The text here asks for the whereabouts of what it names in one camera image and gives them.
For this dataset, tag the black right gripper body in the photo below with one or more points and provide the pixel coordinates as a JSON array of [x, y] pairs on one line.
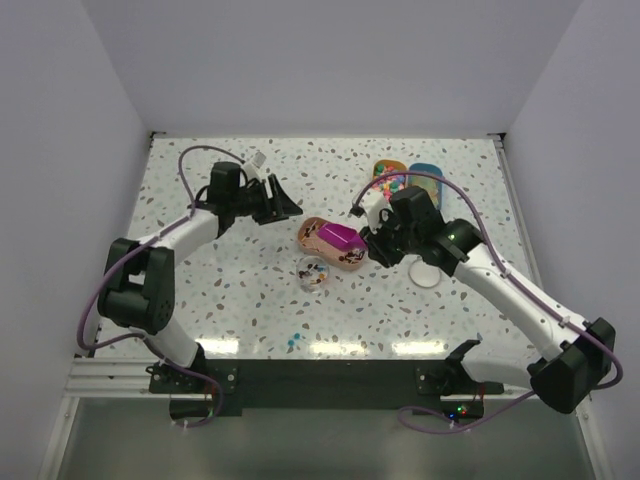
[[390, 242]]

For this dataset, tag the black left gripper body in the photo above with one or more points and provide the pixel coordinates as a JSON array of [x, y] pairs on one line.
[[258, 205]]

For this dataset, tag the magenta plastic scoop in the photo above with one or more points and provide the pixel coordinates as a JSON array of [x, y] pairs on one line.
[[341, 237]]

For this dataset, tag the pink tray of lollipops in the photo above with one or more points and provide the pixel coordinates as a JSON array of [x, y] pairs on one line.
[[310, 242]]

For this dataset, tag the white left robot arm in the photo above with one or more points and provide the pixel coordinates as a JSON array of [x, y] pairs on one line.
[[139, 288]]

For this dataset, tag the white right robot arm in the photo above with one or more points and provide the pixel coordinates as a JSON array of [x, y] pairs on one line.
[[572, 355]]

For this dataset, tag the blue tray of wrapped candies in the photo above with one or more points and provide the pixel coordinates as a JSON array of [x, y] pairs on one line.
[[432, 186]]

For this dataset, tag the tan tray of star candies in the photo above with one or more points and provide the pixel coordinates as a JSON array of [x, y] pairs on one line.
[[389, 177]]

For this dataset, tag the round silver jar lid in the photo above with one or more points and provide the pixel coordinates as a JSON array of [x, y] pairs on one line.
[[424, 275]]

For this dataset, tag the clear glass jar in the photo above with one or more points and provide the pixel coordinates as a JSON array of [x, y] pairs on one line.
[[312, 273]]

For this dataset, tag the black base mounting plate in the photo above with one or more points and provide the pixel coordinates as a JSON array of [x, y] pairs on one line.
[[322, 385]]

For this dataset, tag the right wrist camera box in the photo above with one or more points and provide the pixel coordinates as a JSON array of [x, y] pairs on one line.
[[370, 206]]

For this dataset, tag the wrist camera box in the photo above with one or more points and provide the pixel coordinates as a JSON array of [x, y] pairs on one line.
[[257, 161], [370, 206]]

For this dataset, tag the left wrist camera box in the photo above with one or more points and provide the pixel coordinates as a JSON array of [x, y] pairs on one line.
[[257, 161]]

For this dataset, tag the aluminium front frame rail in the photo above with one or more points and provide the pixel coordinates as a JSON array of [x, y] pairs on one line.
[[128, 378]]

